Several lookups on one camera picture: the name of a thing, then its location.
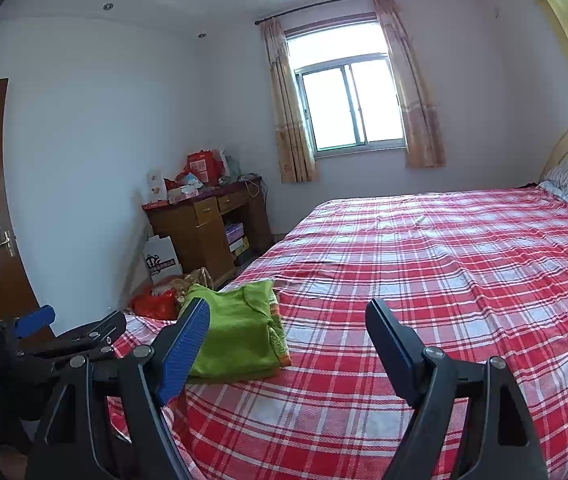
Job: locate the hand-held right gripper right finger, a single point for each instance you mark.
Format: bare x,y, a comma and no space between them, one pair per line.
389,345

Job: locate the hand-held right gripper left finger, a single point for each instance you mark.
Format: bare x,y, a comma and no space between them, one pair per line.
183,345

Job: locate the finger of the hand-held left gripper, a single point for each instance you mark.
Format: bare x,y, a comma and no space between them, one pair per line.
36,320
93,332

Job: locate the green striped knit sweater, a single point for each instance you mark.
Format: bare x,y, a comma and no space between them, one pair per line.
234,330

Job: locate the red plastic bag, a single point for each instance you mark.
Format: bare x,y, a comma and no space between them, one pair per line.
156,305

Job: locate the tan patterned bag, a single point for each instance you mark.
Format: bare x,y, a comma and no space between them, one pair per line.
196,280

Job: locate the bed with red plaid sheet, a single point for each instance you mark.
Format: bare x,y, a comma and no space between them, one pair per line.
414,270

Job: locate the white paper shopping bag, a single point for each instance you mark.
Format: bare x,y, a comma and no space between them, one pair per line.
161,260

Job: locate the brown wooden desk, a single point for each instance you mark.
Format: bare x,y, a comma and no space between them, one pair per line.
203,235

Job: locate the yellow white box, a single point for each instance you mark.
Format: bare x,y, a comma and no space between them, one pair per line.
240,246

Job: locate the purple box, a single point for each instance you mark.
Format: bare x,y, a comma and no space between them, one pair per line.
234,232

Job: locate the white printed card box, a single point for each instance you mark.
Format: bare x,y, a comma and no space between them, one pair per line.
156,187

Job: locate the red gift bag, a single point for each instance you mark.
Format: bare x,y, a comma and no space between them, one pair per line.
202,167

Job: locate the beige patterned curtain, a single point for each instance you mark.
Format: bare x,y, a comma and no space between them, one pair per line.
419,120
289,125

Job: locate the sliding glass window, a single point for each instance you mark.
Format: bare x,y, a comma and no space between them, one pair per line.
344,105

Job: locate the black curtain rod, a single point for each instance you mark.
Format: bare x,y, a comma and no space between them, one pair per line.
324,5

